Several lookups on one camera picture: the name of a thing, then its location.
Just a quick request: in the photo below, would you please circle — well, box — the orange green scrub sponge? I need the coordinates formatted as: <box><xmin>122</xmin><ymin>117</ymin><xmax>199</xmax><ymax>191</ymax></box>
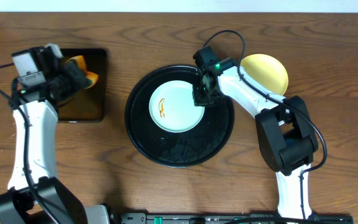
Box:
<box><xmin>62</xmin><ymin>55</ymin><xmax>99</xmax><ymax>91</ymax></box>

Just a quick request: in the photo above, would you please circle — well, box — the mint green plate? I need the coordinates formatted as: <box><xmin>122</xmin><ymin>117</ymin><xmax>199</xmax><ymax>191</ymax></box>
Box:
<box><xmin>149</xmin><ymin>80</ymin><xmax>205</xmax><ymax>133</ymax></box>

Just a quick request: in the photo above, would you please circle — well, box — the yellow plate with stain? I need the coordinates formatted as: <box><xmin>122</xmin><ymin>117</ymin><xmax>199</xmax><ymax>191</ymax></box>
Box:
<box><xmin>241</xmin><ymin>54</ymin><xmax>288</xmax><ymax>95</ymax></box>

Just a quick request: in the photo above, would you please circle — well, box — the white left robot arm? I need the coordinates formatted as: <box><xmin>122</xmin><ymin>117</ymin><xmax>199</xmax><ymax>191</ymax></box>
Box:
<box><xmin>0</xmin><ymin>60</ymin><xmax>110</xmax><ymax>223</ymax></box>

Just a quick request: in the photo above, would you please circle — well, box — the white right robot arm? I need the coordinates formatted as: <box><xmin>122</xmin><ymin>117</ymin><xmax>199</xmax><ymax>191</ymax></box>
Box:
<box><xmin>193</xmin><ymin>54</ymin><xmax>318</xmax><ymax>219</ymax></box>

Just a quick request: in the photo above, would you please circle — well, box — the black rectangular water tray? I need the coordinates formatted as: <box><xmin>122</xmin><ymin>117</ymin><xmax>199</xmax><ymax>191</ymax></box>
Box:
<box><xmin>58</xmin><ymin>49</ymin><xmax>108</xmax><ymax>123</ymax></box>

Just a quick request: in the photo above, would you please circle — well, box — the round black serving tray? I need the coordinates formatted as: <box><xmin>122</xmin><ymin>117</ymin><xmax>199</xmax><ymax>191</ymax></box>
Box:
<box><xmin>125</xmin><ymin>65</ymin><xmax>234</xmax><ymax>167</ymax></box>

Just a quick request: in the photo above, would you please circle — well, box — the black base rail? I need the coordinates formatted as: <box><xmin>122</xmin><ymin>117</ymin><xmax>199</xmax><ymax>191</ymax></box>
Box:
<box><xmin>114</xmin><ymin>209</ymin><xmax>354</xmax><ymax>224</ymax></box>

